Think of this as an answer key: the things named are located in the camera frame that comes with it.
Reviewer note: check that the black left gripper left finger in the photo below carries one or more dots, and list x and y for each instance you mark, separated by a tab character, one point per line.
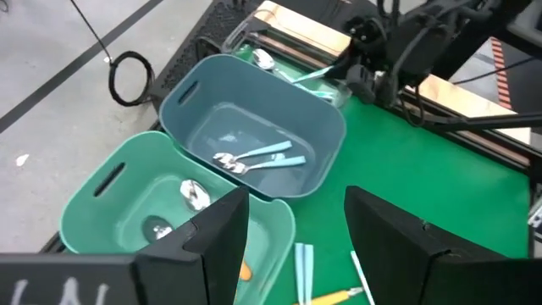
211	254

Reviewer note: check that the clear plastic bin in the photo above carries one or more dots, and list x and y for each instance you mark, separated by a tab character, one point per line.
250	44

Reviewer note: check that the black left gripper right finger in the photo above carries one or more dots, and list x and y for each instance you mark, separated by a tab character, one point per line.
402	254

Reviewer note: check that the white floor scrap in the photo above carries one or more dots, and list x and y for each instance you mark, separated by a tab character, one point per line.
22	159

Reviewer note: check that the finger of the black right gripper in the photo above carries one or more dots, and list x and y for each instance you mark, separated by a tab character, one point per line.
341	63
342	76

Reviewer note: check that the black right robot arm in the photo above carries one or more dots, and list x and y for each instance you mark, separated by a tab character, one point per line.
466	25

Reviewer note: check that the black orange striped mat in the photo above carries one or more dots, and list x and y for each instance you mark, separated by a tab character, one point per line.
501	72

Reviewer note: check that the black table frame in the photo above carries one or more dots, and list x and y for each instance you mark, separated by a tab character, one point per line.
487	122

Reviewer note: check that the teal green plastic bin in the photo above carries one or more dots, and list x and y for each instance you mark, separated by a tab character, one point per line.
106	220

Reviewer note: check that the green table mat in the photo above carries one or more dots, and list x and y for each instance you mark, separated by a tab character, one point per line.
423	169

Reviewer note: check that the blue grey plastic bin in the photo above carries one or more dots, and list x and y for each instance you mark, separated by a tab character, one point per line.
237	84

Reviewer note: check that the black perforated computer case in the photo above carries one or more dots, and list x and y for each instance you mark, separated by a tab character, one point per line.
211	25

